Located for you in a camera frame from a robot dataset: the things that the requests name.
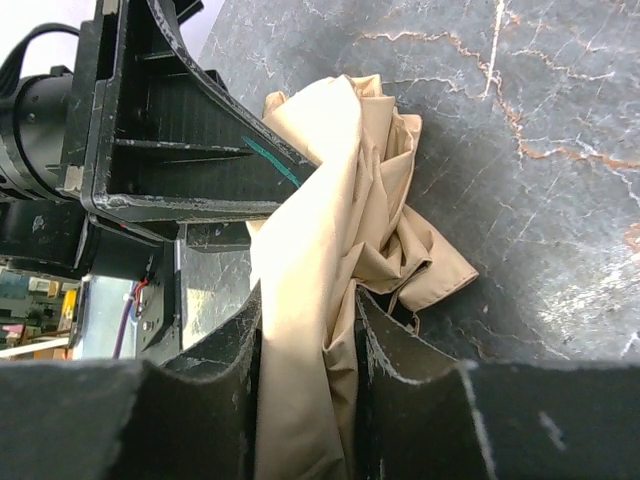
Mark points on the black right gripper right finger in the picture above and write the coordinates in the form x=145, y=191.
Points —
x=423, y=415

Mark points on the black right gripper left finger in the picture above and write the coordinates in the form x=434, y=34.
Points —
x=193, y=417

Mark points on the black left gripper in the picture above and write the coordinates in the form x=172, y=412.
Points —
x=163, y=147

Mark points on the beige folding umbrella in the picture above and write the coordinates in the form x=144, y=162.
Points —
x=348, y=225

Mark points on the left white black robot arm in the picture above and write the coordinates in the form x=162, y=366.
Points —
x=45, y=230

